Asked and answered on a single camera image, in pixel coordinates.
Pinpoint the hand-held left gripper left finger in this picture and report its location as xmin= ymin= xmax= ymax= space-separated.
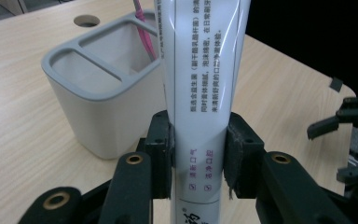
xmin=144 ymin=110 xmax=175 ymax=200

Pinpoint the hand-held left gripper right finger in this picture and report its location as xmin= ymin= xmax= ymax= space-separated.
xmin=223 ymin=111 xmax=266 ymax=200

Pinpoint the grey toothbrush holder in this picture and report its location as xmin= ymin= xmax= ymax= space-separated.
xmin=40 ymin=8 xmax=169 ymax=161

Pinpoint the white toothpaste tube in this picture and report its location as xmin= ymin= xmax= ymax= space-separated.
xmin=155 ymin=0 xmax=252 ymax=224

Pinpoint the small dark tag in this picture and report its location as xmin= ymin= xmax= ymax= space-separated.
xmin=329 ymin=77 xmax=344 ymax=92

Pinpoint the pink toothbrush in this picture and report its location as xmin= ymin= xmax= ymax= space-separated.
xmin=132 ymin=0 xmax=158 ymax=62

